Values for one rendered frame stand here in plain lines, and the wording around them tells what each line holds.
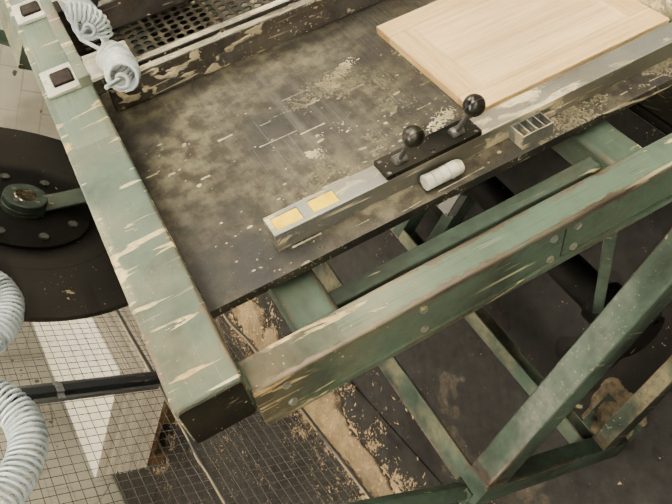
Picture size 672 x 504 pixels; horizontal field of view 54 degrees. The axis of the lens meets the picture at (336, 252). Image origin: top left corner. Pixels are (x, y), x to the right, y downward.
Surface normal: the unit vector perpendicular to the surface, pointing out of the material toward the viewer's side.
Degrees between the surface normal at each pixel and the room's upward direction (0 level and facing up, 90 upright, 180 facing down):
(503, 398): 0
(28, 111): 90
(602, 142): 54
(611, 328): 0
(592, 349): 0
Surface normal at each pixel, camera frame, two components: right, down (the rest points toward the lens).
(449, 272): -0.13, -0.62
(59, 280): 0.40, -0.77
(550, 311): -0.78, -0.01
